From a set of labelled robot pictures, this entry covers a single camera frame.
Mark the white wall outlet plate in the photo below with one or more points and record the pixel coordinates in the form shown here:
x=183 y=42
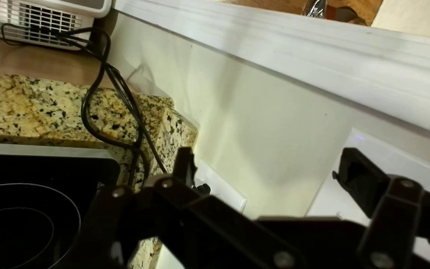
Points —
x=224 y=191

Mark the black induction cooktop silver rim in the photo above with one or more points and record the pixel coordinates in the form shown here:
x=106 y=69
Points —
x=30 y=209

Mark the wooden cabinet side panel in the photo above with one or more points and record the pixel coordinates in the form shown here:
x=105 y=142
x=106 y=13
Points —
x=36 y=61

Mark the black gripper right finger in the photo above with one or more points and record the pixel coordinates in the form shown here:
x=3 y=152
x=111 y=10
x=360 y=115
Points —
x=392 y=218

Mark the white air purifier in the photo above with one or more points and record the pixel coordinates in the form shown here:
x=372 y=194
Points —
x=41 y=16

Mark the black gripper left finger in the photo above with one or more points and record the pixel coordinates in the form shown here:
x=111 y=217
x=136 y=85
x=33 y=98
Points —
x=106 y=224

